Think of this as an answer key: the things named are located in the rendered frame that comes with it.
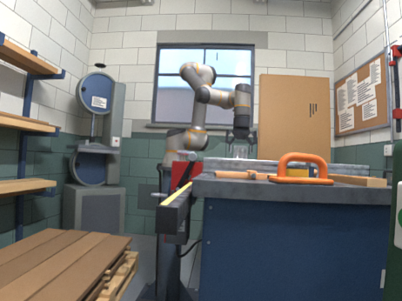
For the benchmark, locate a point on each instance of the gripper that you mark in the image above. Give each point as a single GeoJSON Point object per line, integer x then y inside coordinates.
{"type": "Point", "coordinates": [241, 125]}

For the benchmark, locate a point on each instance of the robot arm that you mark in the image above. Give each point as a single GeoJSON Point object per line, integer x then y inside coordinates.
{"type": "Point", "coordinates": [201, 103]}

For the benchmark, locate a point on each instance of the clear blade guard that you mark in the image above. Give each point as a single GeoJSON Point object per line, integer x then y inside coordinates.
{"type": "Point", "coordinates": [239, 152]}

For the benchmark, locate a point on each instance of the grey rip fence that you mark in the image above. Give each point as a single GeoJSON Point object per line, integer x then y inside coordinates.
{"type": "Point", "coordinates": [241, 165]}

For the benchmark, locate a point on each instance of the black fence lock lever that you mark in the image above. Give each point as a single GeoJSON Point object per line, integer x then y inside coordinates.
{"type": "Point", "coordinates": [186, 171]}

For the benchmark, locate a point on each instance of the yellow setup block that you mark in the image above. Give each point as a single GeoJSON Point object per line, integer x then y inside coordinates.
{"type": "Point", "coordinates": [296, 172]}

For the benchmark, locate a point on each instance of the orange push block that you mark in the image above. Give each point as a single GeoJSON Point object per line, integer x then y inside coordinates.
{"type": "Point", "coordinates": [301, 175]}

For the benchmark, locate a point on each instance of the red fence head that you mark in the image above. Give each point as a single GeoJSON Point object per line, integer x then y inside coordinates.
{"type": "Point", "coordinates": [179, 175]}

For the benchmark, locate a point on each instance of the grey handwheel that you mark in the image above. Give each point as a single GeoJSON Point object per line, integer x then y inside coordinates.
{"type": "Point", "coordinates": [158, 195]}

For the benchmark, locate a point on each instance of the blue table saw body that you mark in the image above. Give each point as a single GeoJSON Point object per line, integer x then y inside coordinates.
{"type": "Point", "coordinates": [292, 238]}

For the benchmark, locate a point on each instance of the blue and grey band saw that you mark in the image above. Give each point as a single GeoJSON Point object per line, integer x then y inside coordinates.
{"type": "Point", "coordinates": [100, 157]}

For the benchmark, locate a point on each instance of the wooden push stick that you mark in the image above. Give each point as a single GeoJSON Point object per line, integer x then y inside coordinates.
{"type": "Point", "coordinates": [235, 174]}

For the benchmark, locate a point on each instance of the brown plywood sheet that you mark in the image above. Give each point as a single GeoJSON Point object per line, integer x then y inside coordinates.
{"type": "Point", "coordinates": [292, 119]}

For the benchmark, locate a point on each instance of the window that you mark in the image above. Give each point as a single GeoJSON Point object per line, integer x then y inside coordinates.
{"type": "Point", "coordinates": [176, 94]}

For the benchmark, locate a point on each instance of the light wooden board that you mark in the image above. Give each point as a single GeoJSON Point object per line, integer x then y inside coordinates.
{"type": "Point", "coordinates": [358, 180]}

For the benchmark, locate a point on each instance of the cork notice board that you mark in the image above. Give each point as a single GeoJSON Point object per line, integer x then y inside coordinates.
{"type": "Point", "coordinates": [361, 94]}

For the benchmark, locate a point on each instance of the red pipe clamp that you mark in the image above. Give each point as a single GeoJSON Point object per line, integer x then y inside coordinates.
{"type": "Point", "coordinates": [396, 91]}

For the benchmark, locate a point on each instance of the light wooden pallet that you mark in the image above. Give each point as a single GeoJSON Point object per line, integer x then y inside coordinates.
{"type": "Point", "coordinates": [121, 276]}

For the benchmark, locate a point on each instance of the green machine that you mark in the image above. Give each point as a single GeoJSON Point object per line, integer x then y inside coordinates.
{"type": "Point", "coordinates": [394, 251]}

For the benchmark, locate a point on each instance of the blue shelf unit with boards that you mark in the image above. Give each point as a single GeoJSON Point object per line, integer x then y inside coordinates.
{"type": "Point", "coordinates": [25, 125]}

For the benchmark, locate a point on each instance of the stack of brown boards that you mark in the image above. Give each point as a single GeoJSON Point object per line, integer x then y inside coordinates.
{"type": "Point", "coordinates": [59, 263]}

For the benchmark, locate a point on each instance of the black rail with yellow scale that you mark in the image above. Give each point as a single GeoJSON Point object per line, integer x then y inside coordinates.
{"type": "Point", "coordinates": [172, 210]}

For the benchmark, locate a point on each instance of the white wall socket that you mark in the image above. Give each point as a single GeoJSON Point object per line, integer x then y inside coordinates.
{"type": "Point", "coordinates": [388, 149]}

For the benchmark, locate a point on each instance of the grey wall conduit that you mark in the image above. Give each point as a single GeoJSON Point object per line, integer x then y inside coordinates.
{"type": "Point", "coordinates": [353, 20]}

